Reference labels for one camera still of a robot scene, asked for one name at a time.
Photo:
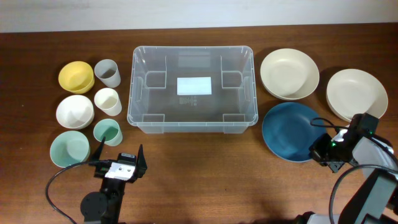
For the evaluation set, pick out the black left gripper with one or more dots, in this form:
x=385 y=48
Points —
x=140 y=166

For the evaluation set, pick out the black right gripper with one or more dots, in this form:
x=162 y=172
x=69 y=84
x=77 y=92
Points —
x=316 y=152

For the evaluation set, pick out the dark blue plate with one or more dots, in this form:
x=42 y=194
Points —
x=287 y=131

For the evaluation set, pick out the mint green bowl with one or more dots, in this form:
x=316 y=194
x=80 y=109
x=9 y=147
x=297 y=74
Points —
x=69 y=148

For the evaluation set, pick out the beige plate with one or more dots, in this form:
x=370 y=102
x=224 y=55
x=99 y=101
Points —
x=352 y=91
x=289 y=74

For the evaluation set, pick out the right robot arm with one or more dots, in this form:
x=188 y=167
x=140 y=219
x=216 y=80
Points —
x=377 y=193

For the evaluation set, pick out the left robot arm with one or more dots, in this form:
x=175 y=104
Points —
x=104 y=206

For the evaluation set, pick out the mint green cup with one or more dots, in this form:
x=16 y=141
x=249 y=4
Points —
x=110 y=130

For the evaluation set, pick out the cream white cup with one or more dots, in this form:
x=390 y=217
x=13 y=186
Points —
x=108 y=101

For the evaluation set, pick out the white bowl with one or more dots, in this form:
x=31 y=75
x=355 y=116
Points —
x=75 y=112

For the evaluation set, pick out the clear plastic storage bin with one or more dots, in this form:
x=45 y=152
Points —
x=155 y=108

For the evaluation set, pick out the grey cup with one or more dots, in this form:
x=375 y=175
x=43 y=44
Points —
x=107 y=71

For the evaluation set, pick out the yellow bowl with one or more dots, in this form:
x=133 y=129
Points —
x=76 y=77

